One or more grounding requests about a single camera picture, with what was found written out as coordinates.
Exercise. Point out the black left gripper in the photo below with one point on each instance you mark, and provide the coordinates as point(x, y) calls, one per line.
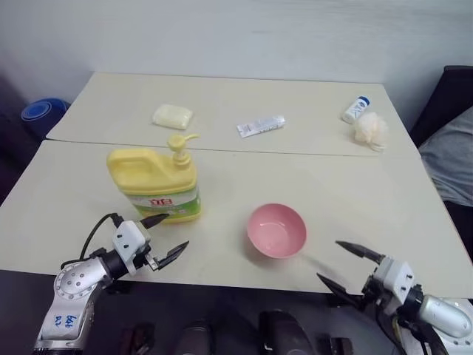
point(142, 259)

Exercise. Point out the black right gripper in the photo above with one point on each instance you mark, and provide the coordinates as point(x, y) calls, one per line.
point(371, 294)

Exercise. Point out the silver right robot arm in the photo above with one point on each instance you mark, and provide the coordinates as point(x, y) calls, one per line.
point(439, 314)

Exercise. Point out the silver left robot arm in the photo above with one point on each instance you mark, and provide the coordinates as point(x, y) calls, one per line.
point(74, 292)

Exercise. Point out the yellow detergent pump bottle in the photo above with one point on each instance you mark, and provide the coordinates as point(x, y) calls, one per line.
point(155, 177)

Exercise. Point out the pink plastic bowl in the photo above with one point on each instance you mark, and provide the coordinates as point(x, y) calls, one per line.
point(277, 231)

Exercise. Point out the pale yellow soap bar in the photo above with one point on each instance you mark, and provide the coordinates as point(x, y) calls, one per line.
point(173, 116)

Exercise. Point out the silver toothpaste tube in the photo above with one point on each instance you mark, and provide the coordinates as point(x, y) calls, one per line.
point(260, 125)

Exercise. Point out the cream mesh bath sponge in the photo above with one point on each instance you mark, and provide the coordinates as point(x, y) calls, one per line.
point(371, 129)

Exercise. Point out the grey cushion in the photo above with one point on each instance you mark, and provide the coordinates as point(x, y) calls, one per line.
point(451, 155)

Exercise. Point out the white bottle with blue cap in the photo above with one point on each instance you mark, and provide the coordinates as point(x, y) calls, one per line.
point(355, 109)

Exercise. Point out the blue round stool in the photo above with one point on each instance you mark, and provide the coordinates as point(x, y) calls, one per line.
point(42, 111)

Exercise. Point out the black chair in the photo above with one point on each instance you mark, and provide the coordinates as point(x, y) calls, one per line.
point(443, 111)

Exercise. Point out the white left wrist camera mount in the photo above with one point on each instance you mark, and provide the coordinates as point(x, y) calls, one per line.
point(127, 236)

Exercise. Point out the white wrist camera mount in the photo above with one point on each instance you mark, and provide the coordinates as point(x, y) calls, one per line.
point(127, 236)
point(395, 277)

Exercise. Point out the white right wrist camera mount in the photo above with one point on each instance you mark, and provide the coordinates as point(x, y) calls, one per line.
point(395, 277)

